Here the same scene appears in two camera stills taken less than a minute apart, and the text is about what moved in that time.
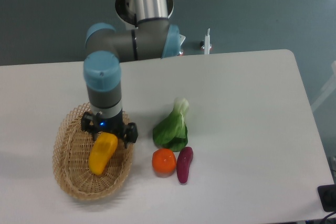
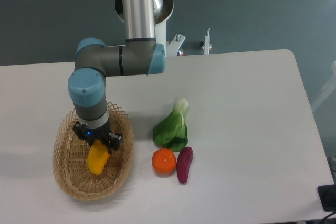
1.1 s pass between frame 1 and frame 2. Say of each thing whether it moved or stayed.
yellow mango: stayed
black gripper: moved
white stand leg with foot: stayed
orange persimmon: stayed
